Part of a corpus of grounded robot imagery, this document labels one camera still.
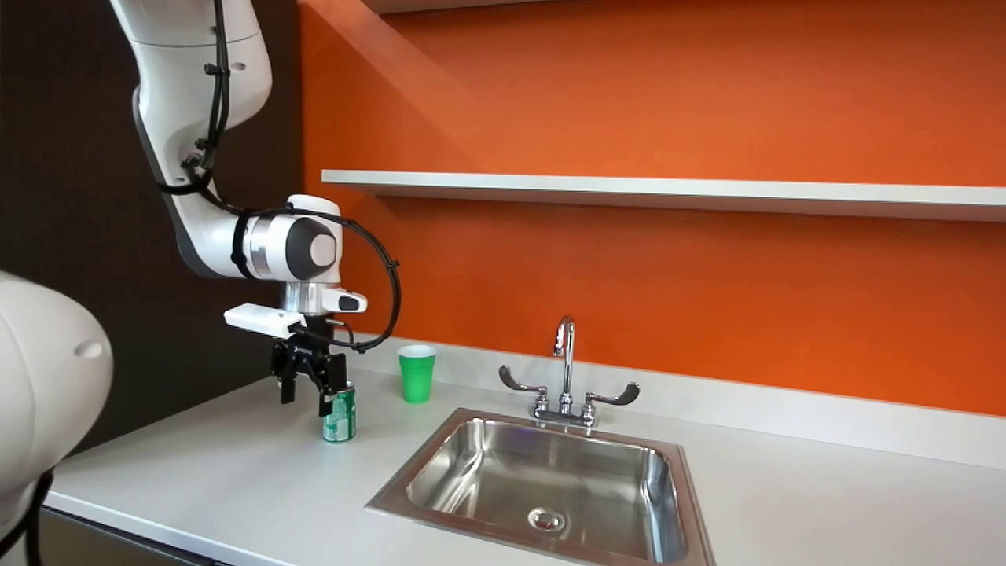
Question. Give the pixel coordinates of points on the dark wood cabinet panel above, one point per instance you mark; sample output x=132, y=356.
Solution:
x=81, y=191

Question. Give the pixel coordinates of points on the white counter backsplash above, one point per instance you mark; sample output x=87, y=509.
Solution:
x=796, y=411

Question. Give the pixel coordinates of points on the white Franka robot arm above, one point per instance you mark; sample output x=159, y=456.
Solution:
x=193, y=128

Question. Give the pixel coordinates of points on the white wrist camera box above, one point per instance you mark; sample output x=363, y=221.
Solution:
x=275, y=319

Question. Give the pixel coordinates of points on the white wall shelf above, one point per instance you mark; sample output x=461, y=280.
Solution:
x=711, y=197

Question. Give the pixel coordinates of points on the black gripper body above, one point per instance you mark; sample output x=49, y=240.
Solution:
x=308, y=360

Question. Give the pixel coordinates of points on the green soda can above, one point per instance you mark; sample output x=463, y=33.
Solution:
x=341, y=420

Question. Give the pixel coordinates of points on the green plastic cup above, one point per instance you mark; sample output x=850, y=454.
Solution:
x=417, y=371

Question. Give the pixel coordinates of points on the stainless steel sink basin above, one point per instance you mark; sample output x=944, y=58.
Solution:
x=544, y=488

